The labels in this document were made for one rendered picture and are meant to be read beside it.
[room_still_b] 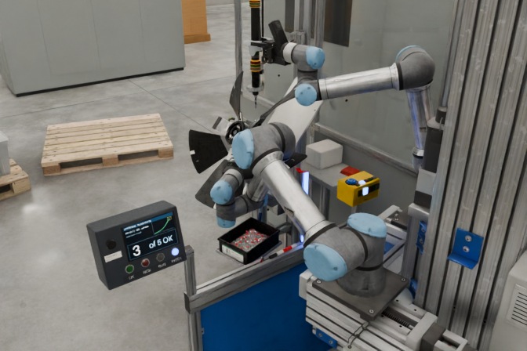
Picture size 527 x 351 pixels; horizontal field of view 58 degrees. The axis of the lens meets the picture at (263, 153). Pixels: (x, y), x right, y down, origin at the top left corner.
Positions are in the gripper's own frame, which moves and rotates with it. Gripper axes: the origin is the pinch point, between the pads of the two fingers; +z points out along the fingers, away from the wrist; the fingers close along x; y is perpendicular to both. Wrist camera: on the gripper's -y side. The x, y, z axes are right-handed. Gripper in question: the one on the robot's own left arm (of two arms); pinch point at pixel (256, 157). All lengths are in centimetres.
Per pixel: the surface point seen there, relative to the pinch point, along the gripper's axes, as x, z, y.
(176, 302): 111, 25, 72
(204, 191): 16.8, -2.8, 25.6
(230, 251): 33.4, -22.8, 7.3
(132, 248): -1, -72, 15
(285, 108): -5.2, 49.6, 0.1
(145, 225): -6, -67, 12
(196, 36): 62, 728, 387
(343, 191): 18.5, 8.0, -35.1
